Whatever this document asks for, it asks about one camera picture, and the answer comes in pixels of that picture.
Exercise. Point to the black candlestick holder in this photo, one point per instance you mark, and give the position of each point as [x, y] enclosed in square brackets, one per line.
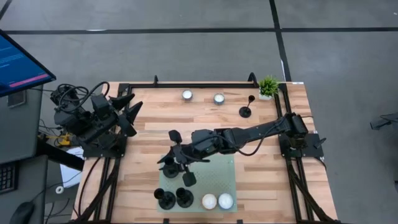
[185, 199]
[245, 112]
[170, 171]
[167, 200]

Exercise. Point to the white tape roll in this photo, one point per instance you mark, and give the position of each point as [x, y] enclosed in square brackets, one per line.
[57, 189]

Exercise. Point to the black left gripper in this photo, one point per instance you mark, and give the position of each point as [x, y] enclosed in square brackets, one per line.
[119, 124]

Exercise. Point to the black keyboard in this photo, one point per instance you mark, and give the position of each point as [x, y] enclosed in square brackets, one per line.
[7, 179]

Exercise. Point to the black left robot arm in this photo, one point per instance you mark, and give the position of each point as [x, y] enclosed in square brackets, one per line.
[81, 124]

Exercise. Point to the yellow connector block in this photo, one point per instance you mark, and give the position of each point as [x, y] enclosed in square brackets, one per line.
[64, 142]

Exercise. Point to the black metal table frame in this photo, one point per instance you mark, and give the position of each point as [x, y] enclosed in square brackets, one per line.
[199, 85]

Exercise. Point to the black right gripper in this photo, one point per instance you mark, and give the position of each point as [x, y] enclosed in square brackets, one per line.
[186, 155]

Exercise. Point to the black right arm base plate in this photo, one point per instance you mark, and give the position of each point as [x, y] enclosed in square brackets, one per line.
[311, 152]

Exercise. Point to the monitor with blue screen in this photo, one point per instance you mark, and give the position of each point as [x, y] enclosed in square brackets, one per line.
[18, 65]

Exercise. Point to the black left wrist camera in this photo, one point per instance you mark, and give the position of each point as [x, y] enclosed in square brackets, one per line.
[100, 105]

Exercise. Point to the white paper sheet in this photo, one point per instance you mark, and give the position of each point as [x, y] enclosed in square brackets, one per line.
[70, 174]

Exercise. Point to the green perforated metal shelf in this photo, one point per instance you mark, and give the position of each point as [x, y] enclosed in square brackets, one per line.
[217, 177]

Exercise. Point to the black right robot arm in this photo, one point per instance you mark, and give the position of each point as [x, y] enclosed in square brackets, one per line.
[258, 130]

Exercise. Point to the green plant in white pot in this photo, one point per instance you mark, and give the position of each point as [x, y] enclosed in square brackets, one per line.
[268, 87]

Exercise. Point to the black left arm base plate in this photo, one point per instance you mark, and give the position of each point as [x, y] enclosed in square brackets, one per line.
[93, 151]

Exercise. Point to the black desk beam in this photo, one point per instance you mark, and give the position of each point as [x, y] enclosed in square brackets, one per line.
[59, 157]

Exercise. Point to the grey monitor stand plate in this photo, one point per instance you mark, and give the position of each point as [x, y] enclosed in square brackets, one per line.
[17, 99]

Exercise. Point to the orange tin candle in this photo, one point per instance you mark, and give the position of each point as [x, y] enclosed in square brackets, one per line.
[209, 201]

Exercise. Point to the grey desk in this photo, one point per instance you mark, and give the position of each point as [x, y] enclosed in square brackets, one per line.
[21, 140]

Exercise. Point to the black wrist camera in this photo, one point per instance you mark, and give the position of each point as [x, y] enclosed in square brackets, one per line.
[203, 138]
[100, 105]

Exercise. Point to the blue patterned tin candle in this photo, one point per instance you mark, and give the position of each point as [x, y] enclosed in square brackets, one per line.
[219, 99]

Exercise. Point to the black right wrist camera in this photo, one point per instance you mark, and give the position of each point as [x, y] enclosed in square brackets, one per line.
[203, 138]

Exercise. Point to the black computer mouse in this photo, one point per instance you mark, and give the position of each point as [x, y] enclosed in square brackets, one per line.
[21, 213]

